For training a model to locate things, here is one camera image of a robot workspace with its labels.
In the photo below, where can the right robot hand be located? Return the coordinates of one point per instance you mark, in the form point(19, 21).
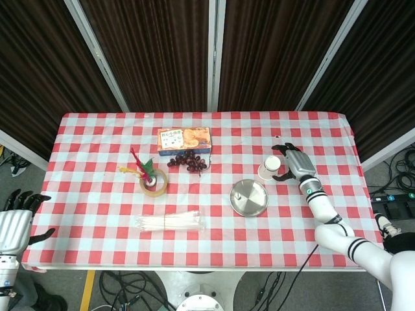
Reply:
point(300, 163)

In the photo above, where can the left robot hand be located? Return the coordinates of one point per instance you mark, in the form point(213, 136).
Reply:
point(14, 226)

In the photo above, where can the white paper cup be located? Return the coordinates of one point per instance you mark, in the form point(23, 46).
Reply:
point(269, 168)

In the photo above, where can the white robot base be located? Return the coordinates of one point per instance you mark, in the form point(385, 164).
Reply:
point(201, 298)

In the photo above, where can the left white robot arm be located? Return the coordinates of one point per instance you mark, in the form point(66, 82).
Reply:
point(8, 275)

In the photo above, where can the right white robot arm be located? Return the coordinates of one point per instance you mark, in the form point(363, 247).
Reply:
point(337, 226)

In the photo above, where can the round metal plate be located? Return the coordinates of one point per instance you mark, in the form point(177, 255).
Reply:
point(249, 199)

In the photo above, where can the black shoe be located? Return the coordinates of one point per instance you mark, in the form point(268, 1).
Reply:
point(52, 301)

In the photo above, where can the red white checkered tablecloth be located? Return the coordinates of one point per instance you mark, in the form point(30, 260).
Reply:
point(97, 194)

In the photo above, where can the yellow floor tape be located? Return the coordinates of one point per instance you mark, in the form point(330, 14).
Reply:
point(87, 290)

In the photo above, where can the black power strip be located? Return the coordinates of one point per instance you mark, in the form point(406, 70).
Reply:
point(394, 197)

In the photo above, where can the white sneaker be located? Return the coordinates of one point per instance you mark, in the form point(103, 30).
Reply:
point(387, 225)

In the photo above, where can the dark red grape bunch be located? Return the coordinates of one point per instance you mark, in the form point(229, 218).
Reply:
point(189, 162)

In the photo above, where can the dark brown partition panel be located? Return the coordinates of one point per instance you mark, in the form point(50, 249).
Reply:
point(275, 55)
point(379, 81)
point(39, 71)
point(152, 55)

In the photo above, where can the orange blue biscuit box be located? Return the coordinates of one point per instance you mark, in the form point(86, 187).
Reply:
point(184, 141)

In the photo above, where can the black trouser leg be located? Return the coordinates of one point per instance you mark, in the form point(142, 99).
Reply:
point(402, 243)

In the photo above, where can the bundle of wrapped straws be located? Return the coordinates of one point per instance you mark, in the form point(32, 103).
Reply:
point(181, 223)

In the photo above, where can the yellow red green feather shuttlecock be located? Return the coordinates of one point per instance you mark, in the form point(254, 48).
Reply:
point(141, 166)

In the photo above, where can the clear packing tape roll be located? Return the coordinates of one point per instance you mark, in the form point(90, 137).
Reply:
point(155, 189)

